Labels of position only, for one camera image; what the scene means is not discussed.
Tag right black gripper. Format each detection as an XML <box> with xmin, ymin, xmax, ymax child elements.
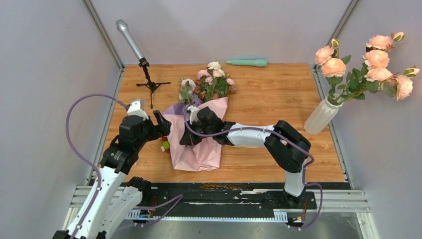
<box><xmin>181</xmin><ymin>118</ymin><xmax>214</xmax><ymax>145</ymax></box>

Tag pink and purple wrapping paper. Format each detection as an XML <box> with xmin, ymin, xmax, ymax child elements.
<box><xmin>163</xmin><ymin>103</ymin><xmax>222</xmax><ymax>172</ymax></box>

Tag pink flower bouquet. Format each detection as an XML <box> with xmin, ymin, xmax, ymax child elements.
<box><xmin>178</xmin><ymin>61</ymin><xmax>237</xmax><ymax>105</ymax></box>

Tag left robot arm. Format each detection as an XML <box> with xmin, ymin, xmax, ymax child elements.
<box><xmin>53</xmin><ymin>110</ymin><xmax>171</xmax><ymax>239</ymax></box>

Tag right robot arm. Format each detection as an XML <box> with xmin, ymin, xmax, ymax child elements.
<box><xmin>180</xmin><ymin>105</ymin><xmax>311</xmax><ymax>208</ymax></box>

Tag toy brick car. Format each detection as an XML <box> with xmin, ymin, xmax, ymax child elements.
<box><xmin>161</xmin><ymin>136</ymin><xmax>170</xmax><ymax>152</ymax></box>

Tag silver microphone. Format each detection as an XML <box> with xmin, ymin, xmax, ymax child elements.
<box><xmin>115</xmin><ymin>19</ymin><xmax>145</xmax><ymax>62</ymax></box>

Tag peach artificial roses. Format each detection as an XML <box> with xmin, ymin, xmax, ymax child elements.
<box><xmin>314</xmin><ymin>32</ymin><xmax>420</xmax><ymax>106</ymax></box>

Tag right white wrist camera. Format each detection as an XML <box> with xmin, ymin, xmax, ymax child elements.
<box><xmin>187</xmin><ymin>106</ymin><xmax>200</xmax><ymax>124</ymax></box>

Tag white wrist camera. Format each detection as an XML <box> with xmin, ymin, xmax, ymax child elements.
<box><xmin>187</xmin><ymin>106</ymin><xmax>200</xmax><ymax>124</ymax></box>
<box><xmin>126</xmin><ymin>99</ymin><xmax>149</xmax><ymax>120</ymax></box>

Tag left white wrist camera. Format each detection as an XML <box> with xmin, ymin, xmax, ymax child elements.
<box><xmin>126</xmin><ymin>99</ymin><xmax>149</xmax><ymax>120</ymax></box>

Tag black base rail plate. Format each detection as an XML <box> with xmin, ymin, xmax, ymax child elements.
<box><xmin>138</xmin><ymin>182</ymin><xmax>318</xmax><ymax>211</ymax></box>

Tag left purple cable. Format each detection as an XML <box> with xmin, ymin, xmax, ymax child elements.
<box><xmin>65</xmin><ymin>94</ymin><xmax>184</xmax><ymax>239</ymax></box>

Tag purple cable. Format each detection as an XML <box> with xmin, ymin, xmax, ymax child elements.
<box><xmin>65</xmin><ymin>94</ymin><xmax>184</xmax><ymax>239</ymax></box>
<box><xmin>183</xmin><ymin>103</ymin><xmax>324</xmax><ymax>231</ymax></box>

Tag teal cylindrical handle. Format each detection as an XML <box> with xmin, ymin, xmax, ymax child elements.
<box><xmin>225</xmin><ymin>59</ymin><xmax>267</xmax><ymax>67</ymax></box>

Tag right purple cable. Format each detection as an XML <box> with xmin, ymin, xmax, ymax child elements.
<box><xmin>183</xmin><ymin>103</ymin><xmax>324</xmax><ymax>231</ymax></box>

